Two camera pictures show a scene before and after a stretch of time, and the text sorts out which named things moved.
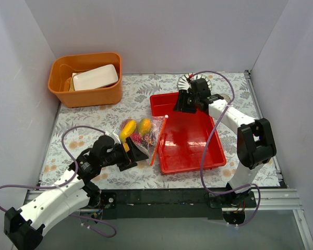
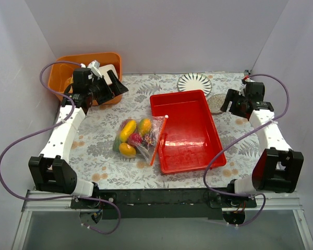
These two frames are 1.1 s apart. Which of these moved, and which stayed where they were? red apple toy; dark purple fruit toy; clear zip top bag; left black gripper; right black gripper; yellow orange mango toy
Moved: left black gripper; right black gripper
Stayed: clear zip top bag; dark purple fruit toy; yellow orange mango toy; red apple toy
